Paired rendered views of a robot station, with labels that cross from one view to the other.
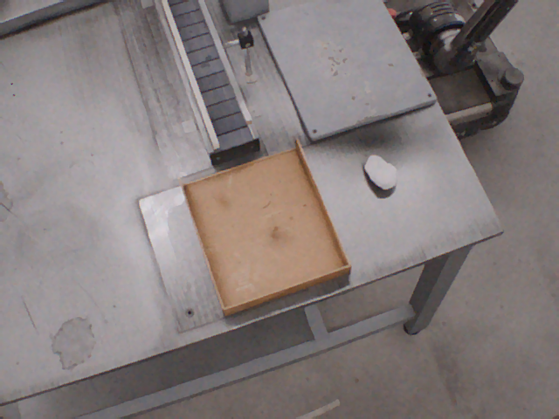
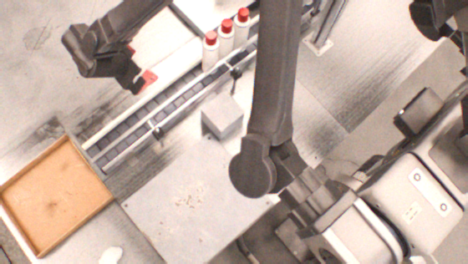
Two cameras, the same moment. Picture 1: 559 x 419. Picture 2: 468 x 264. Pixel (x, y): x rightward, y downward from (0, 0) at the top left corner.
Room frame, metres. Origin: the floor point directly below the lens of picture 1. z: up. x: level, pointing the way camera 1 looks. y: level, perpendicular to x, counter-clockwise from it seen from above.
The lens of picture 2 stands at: (0.96, -0.34, 2.05)
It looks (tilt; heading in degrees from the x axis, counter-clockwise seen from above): 70 degrees down; 55
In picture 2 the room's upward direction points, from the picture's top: 11 degrees clockwise
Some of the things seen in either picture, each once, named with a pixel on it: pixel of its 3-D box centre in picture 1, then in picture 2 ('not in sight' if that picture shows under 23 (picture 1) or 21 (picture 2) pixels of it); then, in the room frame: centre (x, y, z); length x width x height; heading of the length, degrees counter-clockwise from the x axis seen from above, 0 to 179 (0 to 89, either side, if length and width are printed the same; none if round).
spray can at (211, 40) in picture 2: not in sight; (210, 52); (1.23, 0.22, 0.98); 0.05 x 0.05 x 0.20
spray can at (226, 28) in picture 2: not in sight; (225, 41); (1.29, 0.24, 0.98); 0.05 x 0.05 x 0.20
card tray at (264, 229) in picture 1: (262, 223); (52, 195); (0.61, 0.04, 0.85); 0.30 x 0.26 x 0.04; 17
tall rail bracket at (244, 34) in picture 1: (237, 54); (155, 133); (0.98, 0.07, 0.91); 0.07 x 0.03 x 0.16; 107
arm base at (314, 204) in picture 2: not in sight; (311, 200); (1.15, -0.32, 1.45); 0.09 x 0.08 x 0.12; 15
